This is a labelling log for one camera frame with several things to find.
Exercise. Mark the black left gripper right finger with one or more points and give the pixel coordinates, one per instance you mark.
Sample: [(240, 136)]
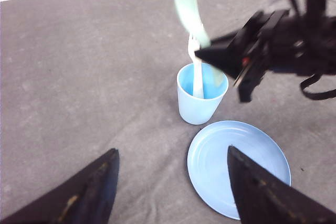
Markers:
[(261, 197)]

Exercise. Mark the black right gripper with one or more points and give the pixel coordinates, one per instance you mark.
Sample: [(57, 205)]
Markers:
[(279, 43)]

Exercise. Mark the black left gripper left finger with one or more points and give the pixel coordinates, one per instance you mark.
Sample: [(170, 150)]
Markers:
[(86, 197)]

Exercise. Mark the white plastic fork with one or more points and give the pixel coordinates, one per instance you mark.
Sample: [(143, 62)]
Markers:
[(193, 46)]

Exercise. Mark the mint green plastic spoon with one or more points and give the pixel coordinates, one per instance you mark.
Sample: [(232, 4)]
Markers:
[(188, 13)]

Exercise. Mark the light blue plastic cup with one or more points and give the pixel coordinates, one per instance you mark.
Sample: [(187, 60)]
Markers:
[(195, 110)]

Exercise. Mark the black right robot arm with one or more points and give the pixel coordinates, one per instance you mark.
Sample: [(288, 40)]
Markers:
[(300, 40)]

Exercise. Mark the blue plastic plate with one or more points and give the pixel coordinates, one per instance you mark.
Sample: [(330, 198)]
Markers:
[(207, 161)]

